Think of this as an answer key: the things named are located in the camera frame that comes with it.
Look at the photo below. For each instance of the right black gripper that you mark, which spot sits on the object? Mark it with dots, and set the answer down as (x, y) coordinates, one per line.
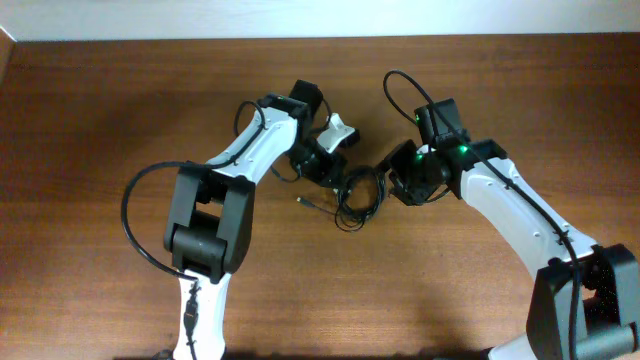
(394, 161)

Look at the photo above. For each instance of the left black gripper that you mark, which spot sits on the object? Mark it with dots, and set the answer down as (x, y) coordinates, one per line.
(335, 163)

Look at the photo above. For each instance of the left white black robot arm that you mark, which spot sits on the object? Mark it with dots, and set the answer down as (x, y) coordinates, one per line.
(210, 220)

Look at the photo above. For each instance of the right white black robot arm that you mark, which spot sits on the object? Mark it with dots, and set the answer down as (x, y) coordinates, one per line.
(585, 300)

